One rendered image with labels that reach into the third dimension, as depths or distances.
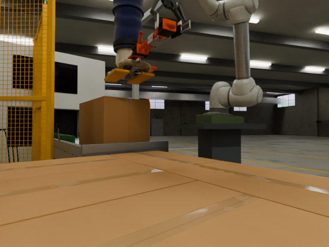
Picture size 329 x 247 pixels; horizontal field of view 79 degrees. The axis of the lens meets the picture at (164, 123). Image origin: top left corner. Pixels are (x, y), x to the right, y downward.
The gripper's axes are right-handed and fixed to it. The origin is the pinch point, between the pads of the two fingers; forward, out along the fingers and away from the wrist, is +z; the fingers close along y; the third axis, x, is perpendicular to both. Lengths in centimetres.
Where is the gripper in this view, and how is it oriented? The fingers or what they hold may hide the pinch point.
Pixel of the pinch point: (168, 29)
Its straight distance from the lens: 113.9
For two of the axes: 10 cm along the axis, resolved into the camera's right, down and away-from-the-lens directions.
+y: -8.7, -0.1, -4.8
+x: 4.8, -0.2, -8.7
